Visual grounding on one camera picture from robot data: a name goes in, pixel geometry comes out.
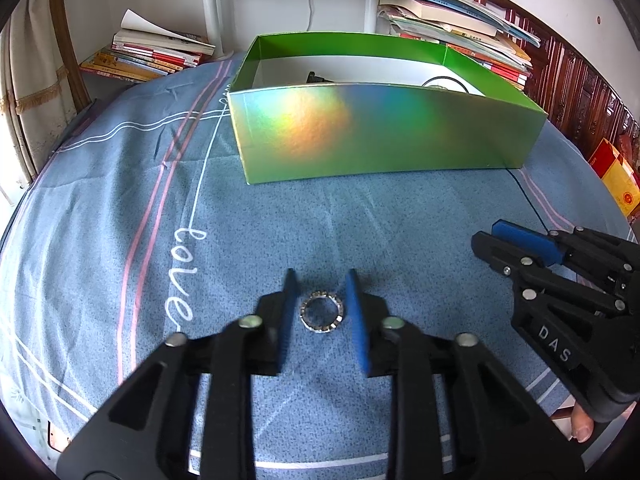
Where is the silver crystal ring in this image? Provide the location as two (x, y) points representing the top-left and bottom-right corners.
(298, 289), (346, 335)

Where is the person's right hand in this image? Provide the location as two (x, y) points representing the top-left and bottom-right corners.
(570, 403), (594, 443)

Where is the white red card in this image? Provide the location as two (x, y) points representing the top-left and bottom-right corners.
(47, 422), (72, 453)

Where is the red yellow carton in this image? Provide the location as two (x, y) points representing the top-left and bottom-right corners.
(589, 139), (640, 218)

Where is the dark wooden headboard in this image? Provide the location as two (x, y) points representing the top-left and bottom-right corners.
(475, 0), (639, 168)

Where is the pale jade bangle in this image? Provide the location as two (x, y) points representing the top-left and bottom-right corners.
(418, 76), (484, 96)

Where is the blue striped bed sheet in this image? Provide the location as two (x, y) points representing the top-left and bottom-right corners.
(1, 62), (632, 466)

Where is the right stack of books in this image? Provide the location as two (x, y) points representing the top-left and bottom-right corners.
(378, 0), (540, 90)

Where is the stack of books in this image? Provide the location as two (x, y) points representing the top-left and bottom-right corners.
(378, 0), (540, 90)
(79, 9), (216, 84)

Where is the green cardboard box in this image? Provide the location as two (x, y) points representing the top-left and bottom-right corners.
(228, 32), (547, 184)

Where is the black cylindrical stand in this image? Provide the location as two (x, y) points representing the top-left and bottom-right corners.
(306, 72), (332, 84)

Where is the beige curtain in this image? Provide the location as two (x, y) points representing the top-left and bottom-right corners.
(1, 0), (90, 181)

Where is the left stack of books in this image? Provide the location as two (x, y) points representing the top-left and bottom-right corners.
(79, 9), (216, 84)

